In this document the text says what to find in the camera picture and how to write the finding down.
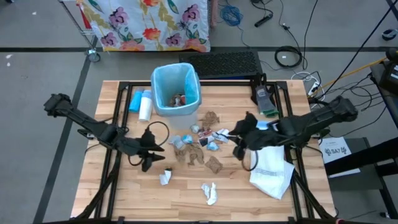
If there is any black tape roll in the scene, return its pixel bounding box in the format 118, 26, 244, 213
381, 28, 398, 41

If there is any metal rolling rack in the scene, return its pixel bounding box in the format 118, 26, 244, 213
58, 0, 102, 63

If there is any black right camera cable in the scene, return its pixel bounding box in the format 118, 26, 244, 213
241, 148, 259, 172

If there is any floral print curtain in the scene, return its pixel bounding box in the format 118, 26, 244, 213
76, 0, 211, 53

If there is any white tissue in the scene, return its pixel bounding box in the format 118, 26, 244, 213
200, 182, 218, 206

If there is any blue trash bag roll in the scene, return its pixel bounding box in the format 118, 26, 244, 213
129, 90, 144, 113

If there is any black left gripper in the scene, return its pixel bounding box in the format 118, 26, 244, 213
124, 129, 167, 172

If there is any blue plastic trash bag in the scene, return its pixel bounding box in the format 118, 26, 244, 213
150, 62, 202, 118

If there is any white bluish paper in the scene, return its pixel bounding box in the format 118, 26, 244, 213
159, 169, 173, 186

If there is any black floor mat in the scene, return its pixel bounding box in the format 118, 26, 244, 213
178, 51, 264, 80

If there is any yellow cable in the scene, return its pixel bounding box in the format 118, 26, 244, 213
320, 57, 388, 91

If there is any black power strip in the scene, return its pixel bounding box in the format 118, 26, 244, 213
254, 14, 274, 28

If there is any black side bench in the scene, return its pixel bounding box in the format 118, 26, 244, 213
323, 136, 398, 218

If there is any white paper towel roll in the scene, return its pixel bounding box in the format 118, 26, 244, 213
138, 90, 154, 122

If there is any blue cable coil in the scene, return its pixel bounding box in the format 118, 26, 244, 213
219, 4, 244, 27

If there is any black cable coil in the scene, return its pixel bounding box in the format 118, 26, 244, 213
274, 45, 304, 68

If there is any white plastic trash bag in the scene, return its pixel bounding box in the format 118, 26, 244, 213
248, 120, 295, 200

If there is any white power strip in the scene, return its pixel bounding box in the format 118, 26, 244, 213
307, 81, 321, 96

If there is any long black slanted cable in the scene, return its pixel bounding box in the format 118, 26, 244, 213
322, 0, 398, 100

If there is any white gray paper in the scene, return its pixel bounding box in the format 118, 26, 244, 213
169, 135, 184, 150

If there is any white paper black stripe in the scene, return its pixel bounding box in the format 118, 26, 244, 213
211, 128, 233, 144

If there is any black equipment case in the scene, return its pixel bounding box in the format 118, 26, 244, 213
369, 48, 398, 94

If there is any brown paper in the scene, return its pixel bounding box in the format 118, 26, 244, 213
174, 143, 205, 166
200, 111, 220, 130
167, 93, 187, 108
204, 156, 224, 174

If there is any white paper sign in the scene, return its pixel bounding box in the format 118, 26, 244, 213
320, 136, 361, 179

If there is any white plastic trash bin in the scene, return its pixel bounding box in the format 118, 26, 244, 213
150, 62, 202, 131

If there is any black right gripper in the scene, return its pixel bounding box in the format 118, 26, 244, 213
229, 111, 280, 161

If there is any black table frame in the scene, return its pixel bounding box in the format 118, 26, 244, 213
74, 73, 338, 224

